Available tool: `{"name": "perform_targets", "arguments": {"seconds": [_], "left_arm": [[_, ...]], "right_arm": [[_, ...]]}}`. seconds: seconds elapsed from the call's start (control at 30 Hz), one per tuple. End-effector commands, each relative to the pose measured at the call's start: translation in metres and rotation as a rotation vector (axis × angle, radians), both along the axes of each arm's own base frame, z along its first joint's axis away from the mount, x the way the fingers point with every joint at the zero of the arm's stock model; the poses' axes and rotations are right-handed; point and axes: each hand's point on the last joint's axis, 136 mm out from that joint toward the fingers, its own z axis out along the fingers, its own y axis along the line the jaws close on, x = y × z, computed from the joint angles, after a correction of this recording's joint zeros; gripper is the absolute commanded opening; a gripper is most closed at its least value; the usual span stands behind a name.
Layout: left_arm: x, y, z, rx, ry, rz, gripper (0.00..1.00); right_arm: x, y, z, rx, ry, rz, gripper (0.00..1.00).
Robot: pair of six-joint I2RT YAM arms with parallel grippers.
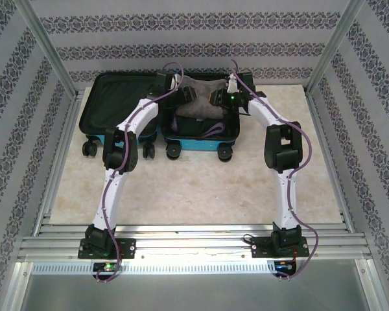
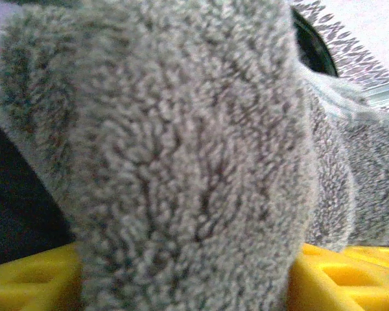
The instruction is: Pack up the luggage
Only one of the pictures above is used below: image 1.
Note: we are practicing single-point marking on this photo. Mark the grey garment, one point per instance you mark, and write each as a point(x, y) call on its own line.
point(201, 107)

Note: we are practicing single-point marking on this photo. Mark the teal hard-shell wheeled suitcase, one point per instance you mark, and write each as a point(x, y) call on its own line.
point(116, 100)

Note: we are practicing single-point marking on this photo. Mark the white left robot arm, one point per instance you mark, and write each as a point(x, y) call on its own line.
point(111, 194)

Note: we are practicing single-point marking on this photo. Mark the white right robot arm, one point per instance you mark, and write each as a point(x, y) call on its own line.
point(287, 201)

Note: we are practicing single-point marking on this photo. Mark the right controller circuit board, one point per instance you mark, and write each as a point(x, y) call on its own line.
point(285, 266)

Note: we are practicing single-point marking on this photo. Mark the controller circuit board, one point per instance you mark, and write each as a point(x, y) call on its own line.
point(285, 266)
point(108, 267)

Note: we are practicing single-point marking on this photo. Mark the left controller circuit board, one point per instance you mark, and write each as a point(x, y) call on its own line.
point(108, 267)

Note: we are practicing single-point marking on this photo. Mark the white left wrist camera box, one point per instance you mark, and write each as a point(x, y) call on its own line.
point(176, 82)

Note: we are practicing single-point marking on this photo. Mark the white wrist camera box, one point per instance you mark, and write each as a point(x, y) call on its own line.
point(176, 82)
point(232, 83)

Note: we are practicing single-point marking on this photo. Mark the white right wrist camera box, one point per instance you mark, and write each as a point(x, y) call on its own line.
point(232, 83)

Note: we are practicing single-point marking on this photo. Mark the aluminium frame post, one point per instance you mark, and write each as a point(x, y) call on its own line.
point(334, 45)
point(45, 45)

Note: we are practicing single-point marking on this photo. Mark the aluminium rail beam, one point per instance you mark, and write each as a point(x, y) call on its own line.
point(194, 241)

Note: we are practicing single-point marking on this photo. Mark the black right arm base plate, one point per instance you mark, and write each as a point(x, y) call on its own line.
point(261, 247)

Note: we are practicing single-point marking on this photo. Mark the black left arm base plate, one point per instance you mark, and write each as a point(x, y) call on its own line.
point(128, 247)

